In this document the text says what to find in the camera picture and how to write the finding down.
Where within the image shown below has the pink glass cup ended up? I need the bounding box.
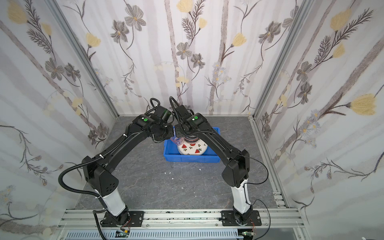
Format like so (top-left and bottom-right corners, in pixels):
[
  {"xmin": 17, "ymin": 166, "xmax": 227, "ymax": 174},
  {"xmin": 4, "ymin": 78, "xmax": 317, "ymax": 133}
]
[{"xmin": 170, "ymin": 137, "xmax": 185, "ymax": 146}]

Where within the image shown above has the aluminium rail frame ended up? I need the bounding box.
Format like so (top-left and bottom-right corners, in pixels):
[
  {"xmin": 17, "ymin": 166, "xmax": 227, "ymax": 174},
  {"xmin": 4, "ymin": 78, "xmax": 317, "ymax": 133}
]
[{"xmin": 52, "ymin": 192, "xmax": 310, "ymax": 240}]

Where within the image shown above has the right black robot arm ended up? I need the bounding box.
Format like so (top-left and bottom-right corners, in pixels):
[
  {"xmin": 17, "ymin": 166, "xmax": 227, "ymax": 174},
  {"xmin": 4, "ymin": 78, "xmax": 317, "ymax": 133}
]
[{"xmin": 169, "ymin": 97, "xmax": 256, "ymax": 226}]

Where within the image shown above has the blue white striped bowl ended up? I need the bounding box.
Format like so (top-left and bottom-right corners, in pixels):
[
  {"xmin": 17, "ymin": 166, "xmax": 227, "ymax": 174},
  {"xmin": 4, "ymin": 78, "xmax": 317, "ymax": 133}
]
[{"xmin": 184, "ymin": 136, "xmax": 199, "ymax": 144}]

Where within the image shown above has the blue plastic bin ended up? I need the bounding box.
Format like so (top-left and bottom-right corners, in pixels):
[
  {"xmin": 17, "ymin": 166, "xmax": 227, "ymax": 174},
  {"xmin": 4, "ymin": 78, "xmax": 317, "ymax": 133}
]
[{"xmin": 163, "ymin": 130, "xmax": 221, "ymax": 163}]

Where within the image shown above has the watermelon pattern plate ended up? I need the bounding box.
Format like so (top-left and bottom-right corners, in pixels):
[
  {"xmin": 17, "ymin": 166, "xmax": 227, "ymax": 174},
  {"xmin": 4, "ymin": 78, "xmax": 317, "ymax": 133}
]
[{"xmin": 178, "ymin": 140, "xmax": 208, "ymax": 156}]

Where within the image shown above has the white slotted cable duct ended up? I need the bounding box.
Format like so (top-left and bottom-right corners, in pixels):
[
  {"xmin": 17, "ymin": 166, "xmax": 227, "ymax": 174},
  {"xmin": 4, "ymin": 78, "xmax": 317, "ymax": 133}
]
[{"xmin": 64, "ymin": 229, "xmax": 245, "ymax": 240}]

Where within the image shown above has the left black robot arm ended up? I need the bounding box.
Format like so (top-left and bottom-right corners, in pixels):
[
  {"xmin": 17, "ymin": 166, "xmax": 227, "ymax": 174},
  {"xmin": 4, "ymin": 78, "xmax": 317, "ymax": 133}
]
[{"xmin": 58, "ymin": 98, "xmax": 174, "ymax": 239}]

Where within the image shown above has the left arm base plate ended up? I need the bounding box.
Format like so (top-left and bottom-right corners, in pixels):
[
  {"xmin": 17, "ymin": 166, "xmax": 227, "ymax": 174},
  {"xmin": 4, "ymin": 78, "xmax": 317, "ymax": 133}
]
[{"xmin": 100, "ymin": 211, "xmax": 145, "ymax": 227}]

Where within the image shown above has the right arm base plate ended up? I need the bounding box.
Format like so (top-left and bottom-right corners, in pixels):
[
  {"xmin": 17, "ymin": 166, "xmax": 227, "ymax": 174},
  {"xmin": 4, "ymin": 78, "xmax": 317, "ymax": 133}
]
[{"xmin": 220, "ymin": 210, "xmax": 262, "ymax": 227}]

